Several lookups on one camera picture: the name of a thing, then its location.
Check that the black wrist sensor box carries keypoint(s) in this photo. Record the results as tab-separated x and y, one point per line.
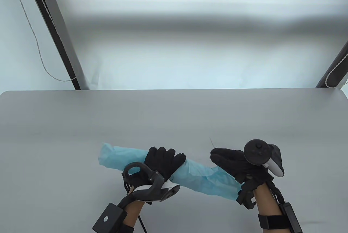
289	216
108	218

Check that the light blue gift wrapping paper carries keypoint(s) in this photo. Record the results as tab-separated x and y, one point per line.
206	181

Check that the person's left hand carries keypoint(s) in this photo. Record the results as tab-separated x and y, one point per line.
160	159

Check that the black and white controller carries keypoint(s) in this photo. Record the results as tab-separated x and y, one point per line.
152	192
255	150

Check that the person's left forearm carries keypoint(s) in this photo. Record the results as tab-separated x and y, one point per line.
133	214

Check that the person's right forearm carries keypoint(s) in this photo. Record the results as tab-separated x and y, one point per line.
265	200

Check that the person's right hand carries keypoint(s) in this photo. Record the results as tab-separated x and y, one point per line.
231	159

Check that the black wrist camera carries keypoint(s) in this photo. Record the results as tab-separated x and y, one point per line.
246	197

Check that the dark metal frame pole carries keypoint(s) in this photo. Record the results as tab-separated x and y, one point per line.
335	70
54	26

